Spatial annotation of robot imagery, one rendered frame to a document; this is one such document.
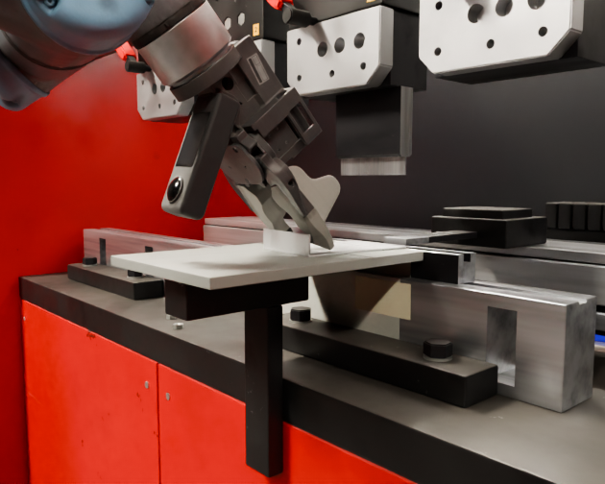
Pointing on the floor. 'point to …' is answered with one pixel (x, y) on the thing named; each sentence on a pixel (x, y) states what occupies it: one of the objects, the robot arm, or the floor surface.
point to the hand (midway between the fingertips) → (302, 242)
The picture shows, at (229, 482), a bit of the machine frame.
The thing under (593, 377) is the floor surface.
